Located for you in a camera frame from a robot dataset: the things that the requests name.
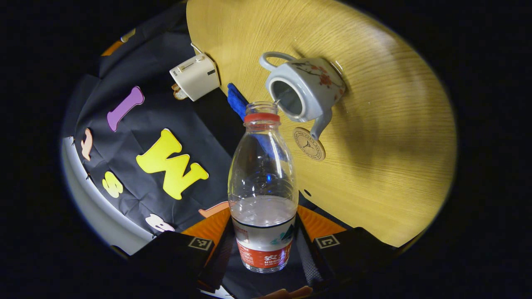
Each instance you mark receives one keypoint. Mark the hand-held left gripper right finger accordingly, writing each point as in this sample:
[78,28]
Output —
[314,261]

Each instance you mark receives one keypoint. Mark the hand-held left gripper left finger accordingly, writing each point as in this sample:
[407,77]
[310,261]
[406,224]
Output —
[218,261]

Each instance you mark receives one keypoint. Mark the clear plastic water bottle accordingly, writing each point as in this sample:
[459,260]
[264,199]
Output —
[262,232]

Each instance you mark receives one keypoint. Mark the round wooden coaster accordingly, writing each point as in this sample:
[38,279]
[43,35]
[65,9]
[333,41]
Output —
[309,145]

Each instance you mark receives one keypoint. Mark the grey floral teacup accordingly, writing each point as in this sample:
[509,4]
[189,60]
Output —
[316,89]

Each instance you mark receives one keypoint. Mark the black backdrop cloth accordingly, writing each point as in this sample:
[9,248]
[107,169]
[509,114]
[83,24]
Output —
[187,124]

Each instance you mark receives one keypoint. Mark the blue towel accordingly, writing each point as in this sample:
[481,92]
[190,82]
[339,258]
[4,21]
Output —
[237,101]

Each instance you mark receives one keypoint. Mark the toasted bread slice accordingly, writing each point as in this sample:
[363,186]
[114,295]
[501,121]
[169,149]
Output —
[179,93]

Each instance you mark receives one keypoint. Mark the white toaster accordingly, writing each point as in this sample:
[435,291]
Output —
[195,77]

